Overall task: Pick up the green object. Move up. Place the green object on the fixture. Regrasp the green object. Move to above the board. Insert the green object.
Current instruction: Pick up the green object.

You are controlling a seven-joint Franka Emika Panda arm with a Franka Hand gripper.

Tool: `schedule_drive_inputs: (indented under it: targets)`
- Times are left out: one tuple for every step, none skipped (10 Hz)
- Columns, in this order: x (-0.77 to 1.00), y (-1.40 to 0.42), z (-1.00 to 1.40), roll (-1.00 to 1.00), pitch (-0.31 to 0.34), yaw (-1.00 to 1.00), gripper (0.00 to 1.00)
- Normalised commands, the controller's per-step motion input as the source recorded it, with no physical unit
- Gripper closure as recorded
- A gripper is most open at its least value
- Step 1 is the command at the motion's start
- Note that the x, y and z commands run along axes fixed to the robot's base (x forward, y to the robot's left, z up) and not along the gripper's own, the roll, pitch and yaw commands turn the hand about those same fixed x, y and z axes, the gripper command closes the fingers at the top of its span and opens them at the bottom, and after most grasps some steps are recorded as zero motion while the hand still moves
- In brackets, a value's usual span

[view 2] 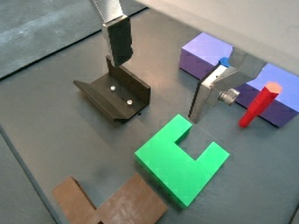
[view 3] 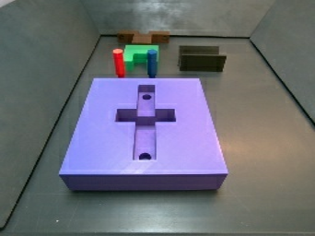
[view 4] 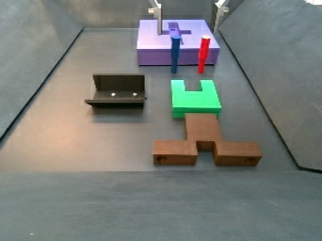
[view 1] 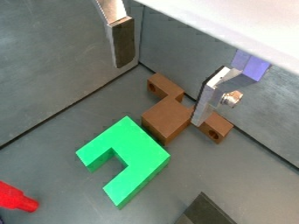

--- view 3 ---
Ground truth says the green U-shaped block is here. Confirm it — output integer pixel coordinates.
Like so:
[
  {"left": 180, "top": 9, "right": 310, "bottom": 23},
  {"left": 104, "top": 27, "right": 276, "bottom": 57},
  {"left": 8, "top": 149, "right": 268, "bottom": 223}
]
[{"left": 123, "top": 44, "right": 159, "bottom": 71}]

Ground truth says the purple board with cross slot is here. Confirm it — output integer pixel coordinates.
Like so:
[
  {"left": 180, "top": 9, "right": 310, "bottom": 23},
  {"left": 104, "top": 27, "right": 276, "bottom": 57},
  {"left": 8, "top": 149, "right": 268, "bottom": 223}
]
[{"left": 59, "top": 78, "right": 228, "bottom": 191}]

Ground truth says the black angled fixture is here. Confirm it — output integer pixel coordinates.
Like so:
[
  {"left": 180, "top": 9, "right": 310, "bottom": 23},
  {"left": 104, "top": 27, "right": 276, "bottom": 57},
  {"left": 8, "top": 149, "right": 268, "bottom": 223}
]
[{"left": 179, "top": 45, "right": 227, "bottom": 72}]

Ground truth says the blue cylindrical peg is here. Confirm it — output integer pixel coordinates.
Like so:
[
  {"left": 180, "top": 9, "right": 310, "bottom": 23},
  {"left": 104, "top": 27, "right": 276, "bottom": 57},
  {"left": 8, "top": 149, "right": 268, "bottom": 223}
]
[{"left": 147, "top": 49, "right": 157, "bottom": 78}]

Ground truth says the red cylindrical peg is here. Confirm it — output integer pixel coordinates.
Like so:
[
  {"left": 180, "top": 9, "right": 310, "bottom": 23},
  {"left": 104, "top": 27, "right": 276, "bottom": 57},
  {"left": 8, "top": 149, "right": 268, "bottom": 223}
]
[{"left": 112, "top": 49, "right": 125, "bottom": 77}]

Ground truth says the brown wooden T-shaped block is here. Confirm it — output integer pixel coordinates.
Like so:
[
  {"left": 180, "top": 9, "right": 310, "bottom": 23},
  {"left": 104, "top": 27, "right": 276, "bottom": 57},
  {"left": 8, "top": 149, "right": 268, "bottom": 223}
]
[{"left": 117, "top": 30, "right": 169, "bottom": 44}]

